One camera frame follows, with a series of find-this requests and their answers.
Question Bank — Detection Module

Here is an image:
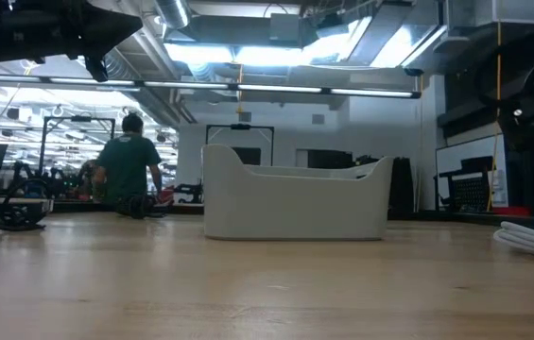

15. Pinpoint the black perforated rack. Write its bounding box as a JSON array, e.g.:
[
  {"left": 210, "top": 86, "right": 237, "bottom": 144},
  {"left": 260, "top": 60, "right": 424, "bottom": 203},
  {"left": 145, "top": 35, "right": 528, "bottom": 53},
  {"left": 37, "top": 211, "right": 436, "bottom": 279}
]
[{"left": 433, "top": 156, "right": 495, "bottom": 213}]

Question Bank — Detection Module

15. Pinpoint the person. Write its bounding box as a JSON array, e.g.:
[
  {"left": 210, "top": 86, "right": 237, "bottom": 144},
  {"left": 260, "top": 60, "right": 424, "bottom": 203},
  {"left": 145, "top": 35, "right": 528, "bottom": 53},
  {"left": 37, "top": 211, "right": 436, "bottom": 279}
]
[{"left": 92, "top": 112, "right": 164, "bottom": 209}]

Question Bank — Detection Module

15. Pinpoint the black USB-C cable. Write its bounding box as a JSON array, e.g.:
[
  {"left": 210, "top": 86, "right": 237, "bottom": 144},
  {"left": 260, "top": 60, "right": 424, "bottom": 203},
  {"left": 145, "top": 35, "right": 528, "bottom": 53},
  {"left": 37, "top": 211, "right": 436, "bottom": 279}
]
[
  {"left": 114, "top": 194, "right": 169, "bottom": 220},
  {"left": 0, "top": 178, "right": 54, "bottom": 233}
]

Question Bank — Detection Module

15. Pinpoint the black cabinet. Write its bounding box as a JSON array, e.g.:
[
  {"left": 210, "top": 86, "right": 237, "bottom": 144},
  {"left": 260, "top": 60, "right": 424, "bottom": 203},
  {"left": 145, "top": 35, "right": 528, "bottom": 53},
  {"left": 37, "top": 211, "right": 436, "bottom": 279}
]
[{"left": 388, "top": 157, "right": 415, "bottom": 214}]

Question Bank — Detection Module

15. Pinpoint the long ceiling light bar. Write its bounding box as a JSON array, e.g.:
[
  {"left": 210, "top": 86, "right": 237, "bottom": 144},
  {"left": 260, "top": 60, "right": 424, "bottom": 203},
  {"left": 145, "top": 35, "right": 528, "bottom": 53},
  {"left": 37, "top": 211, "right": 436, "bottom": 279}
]
[{"left": 0, "top": 74, "right": 422, "bottom": 100}]

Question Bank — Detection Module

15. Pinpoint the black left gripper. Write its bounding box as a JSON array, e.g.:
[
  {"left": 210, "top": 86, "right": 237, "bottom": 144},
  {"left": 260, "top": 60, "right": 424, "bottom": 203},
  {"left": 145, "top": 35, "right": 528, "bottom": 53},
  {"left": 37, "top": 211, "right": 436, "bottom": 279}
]
[{"left": 15, "top": 0, "right": 145, "bottom": 83}]

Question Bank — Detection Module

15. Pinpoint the black aluminium table frame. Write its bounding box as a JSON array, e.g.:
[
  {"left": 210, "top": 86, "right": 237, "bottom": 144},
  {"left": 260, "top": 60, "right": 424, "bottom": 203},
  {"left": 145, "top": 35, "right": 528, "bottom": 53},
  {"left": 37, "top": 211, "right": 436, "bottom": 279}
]
[{"left": 51, "top": 201, "right": 534, "bottom": 232}]

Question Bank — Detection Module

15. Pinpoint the black rig frame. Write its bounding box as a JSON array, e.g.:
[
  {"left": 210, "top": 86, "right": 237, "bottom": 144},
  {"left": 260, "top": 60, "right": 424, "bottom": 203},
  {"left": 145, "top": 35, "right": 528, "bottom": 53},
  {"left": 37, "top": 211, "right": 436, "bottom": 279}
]
[
  {"left": 205, "top": 123, "right": 276, "bottom": 167},
  {"left": 38, "top": 114, "right": 117, "bottom": 177}
]

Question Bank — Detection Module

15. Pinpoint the round silver air duct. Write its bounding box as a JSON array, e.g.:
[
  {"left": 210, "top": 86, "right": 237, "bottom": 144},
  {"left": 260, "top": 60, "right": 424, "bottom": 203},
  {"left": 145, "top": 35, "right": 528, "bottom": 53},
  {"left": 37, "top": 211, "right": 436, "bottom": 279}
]
[{"left": 154, "top": 0, "right": 193, "bottom": 30}]

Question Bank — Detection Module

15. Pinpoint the yellow extension cord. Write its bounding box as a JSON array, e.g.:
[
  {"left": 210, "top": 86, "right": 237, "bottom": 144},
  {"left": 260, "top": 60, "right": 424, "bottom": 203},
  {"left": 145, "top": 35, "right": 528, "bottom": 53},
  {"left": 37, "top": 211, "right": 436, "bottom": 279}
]
[{"left": 485, "top": 21, "right": 505, "bottom": 213}]

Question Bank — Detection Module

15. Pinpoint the red flat object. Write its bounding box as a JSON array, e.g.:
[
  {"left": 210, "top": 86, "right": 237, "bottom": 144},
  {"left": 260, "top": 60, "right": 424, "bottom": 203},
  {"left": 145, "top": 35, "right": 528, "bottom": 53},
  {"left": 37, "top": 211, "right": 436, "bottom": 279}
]
[{"left": 491, "top": 205, "right": 532, "bottom": 218}]

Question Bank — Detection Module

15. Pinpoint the light grey plastic bin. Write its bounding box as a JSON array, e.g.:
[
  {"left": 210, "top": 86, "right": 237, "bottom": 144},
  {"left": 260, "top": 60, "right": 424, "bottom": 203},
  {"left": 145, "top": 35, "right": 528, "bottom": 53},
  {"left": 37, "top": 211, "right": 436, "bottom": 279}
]
[{"left": 201, "top": 144, "right": 394, "bottom": 242}]

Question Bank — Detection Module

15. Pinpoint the white USB-C cable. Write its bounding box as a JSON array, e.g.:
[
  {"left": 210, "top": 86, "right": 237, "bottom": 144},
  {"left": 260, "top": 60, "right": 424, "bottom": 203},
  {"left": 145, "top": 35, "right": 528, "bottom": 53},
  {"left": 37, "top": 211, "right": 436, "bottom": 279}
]
[{"left": 492, "top": 220, "right": 534, "bottom": 265}]

